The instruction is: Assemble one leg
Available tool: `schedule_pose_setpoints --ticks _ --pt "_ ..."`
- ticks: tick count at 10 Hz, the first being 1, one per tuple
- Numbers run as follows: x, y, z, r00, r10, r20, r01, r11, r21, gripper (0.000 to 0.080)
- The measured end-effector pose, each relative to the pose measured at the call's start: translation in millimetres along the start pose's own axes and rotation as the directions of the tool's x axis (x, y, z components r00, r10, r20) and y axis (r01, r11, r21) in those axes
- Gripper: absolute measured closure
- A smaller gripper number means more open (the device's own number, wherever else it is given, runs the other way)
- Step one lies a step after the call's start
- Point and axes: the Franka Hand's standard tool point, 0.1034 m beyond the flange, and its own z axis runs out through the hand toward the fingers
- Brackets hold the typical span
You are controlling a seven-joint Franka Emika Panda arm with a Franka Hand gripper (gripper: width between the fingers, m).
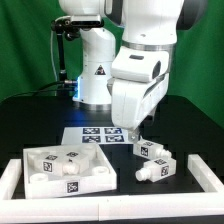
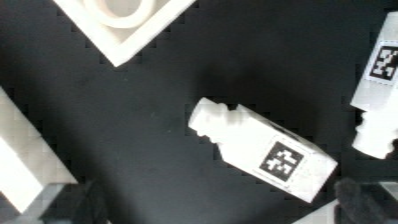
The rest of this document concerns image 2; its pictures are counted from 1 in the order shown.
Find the white U-shaped fence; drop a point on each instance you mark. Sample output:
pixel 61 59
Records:
pixel 31 166

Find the white leg at right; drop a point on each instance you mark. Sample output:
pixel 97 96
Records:
pixel 376 97

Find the white leg with tag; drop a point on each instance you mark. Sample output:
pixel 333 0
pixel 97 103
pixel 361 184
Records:
pixel 264 149

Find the white square tabletop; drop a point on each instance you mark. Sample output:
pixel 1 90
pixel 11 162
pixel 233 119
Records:
pixel 122 23

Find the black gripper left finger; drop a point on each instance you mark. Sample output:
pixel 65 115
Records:
pixel 68 204

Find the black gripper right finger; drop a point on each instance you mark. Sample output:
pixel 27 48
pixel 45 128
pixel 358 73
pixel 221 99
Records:
pixel 367 202

